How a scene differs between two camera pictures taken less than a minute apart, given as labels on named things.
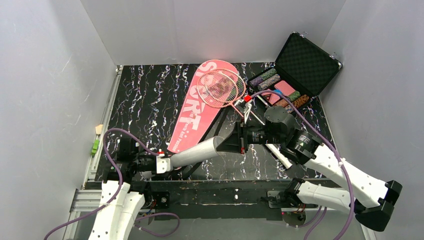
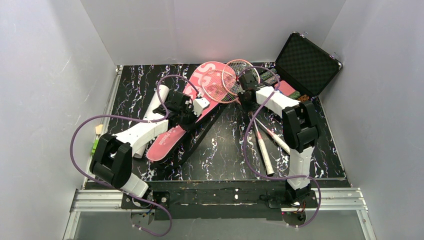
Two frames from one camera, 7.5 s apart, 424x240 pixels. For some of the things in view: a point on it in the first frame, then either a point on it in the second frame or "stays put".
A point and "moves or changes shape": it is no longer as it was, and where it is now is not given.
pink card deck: [282, 86] stays put
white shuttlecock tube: [206, 149] -> [156, 109]
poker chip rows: [270, 76] stays put
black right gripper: [243, 136] -> [247, 81]
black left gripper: [145, 161] -> [185, 117]
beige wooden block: [98, 129] stays put
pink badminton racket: [218, 89] moves or changes shape
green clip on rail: [95, 146] stays put
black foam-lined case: [304, 67] stays put
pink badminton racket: [240, 80] moves or changes shape
